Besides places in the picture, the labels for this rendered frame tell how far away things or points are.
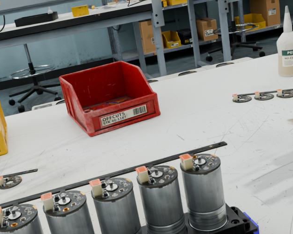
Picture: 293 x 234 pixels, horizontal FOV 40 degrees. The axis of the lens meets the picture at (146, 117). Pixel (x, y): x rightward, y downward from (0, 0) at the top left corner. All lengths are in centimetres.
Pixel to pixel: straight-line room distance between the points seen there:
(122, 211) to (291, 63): 44
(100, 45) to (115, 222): 446
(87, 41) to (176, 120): 417
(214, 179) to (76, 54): 443
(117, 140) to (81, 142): 5
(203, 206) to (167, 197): 3
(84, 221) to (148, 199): 4
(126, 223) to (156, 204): 2
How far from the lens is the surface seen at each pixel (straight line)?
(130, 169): 26
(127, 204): 23
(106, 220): 24
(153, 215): 25
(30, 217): 23
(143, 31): 431
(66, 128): 55
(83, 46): 465
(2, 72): 469
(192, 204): 25
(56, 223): 23
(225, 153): 40
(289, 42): 61
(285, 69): 62
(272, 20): 491
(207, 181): 24
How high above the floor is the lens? 93
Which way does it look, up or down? 19 degrees down
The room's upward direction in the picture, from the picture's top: 10 degrees counter-clockwise
